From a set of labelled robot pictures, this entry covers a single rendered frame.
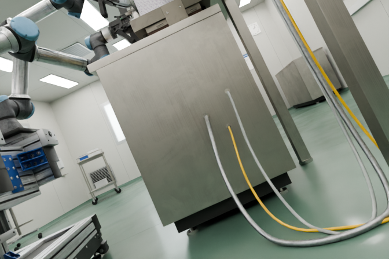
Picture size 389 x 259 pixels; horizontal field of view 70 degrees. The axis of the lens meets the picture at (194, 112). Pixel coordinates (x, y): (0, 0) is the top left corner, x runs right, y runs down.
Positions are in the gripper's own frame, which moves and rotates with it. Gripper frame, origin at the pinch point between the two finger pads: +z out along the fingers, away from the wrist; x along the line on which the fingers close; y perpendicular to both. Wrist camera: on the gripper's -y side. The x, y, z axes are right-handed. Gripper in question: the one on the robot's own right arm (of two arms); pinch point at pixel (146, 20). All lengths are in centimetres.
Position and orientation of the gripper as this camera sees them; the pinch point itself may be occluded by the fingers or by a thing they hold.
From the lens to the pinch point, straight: 163.1
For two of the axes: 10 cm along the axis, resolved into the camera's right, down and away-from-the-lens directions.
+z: 9.1, -4.2, -0.4
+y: -4.2, -9.1, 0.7
